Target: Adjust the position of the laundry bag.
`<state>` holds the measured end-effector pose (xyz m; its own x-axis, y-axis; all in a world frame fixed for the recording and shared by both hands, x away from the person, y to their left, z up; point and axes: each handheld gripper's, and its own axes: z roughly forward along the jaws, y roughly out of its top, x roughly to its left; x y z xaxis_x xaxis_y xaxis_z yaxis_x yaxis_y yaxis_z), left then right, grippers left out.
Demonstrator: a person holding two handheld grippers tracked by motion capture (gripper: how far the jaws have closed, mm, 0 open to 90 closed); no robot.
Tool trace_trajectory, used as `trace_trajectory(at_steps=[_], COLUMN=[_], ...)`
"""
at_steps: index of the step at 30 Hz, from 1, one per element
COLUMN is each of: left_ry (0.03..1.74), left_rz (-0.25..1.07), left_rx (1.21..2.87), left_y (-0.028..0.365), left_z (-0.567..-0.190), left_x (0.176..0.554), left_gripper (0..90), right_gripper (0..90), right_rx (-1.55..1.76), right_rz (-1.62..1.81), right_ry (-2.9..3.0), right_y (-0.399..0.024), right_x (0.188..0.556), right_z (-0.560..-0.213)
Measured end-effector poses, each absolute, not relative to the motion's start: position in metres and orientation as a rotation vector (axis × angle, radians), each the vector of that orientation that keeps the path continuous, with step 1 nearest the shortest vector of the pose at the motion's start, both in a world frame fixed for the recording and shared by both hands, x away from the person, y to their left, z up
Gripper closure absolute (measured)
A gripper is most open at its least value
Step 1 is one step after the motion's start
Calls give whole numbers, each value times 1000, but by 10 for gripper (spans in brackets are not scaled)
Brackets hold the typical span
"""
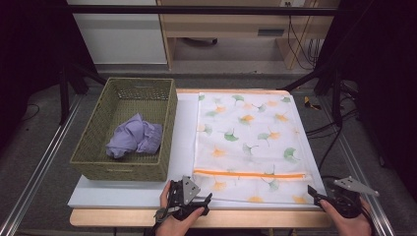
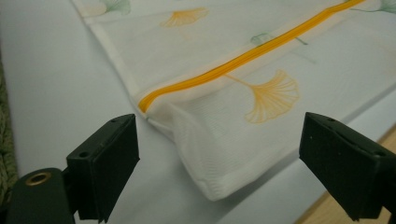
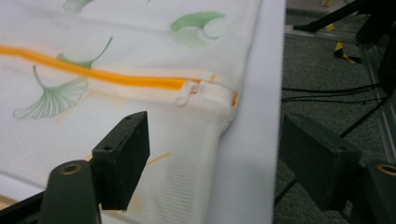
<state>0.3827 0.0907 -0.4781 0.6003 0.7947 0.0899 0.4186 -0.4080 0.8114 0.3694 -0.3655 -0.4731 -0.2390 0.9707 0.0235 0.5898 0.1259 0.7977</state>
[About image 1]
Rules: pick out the black metal stand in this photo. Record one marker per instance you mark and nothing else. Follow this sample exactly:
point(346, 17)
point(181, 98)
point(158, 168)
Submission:
point(64, 95)
point(336, 98)

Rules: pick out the green woven basket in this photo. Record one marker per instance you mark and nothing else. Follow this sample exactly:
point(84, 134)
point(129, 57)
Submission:
point(98, 131)

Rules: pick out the yellow and black tool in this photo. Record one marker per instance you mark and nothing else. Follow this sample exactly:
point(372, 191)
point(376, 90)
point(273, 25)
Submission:
point(308, 103)

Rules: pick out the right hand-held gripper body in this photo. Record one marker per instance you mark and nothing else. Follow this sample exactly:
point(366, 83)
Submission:
point(352, 188)

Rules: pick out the person's left hand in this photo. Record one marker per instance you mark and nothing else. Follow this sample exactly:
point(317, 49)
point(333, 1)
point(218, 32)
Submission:
point(173, 227)

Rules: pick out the person's right hand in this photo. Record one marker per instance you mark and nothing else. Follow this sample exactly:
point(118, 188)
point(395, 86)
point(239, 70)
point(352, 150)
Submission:
point(350, 227)

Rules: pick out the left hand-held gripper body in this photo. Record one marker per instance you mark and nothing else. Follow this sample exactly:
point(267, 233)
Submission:
point(190, 190)

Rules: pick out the white cabinet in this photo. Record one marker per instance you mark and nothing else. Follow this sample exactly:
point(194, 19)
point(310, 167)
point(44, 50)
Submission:
point(121, 39)

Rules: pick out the wooden desk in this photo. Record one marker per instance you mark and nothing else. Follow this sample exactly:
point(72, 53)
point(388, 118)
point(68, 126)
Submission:
point(229, 24)

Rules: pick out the white board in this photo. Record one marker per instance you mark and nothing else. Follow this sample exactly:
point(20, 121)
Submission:
point(114, 196)

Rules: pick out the white leaf-print mesh laundry bag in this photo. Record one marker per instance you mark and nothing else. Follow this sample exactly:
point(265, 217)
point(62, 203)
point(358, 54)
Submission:
point(249, 144)

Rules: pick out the black horizontal bar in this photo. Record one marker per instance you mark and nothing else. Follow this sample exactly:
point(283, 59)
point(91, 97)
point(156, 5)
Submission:
point(196, 10)

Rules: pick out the purple cloth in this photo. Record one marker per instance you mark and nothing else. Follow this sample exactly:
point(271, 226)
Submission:
point(134, 136)

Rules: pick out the silver metal rail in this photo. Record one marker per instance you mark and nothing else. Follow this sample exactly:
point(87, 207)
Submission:
point(360, 177)
point(36, 170)

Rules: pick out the black curtain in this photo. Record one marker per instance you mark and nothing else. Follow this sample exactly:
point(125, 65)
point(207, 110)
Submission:
point(29, 49)
point(383, 65)

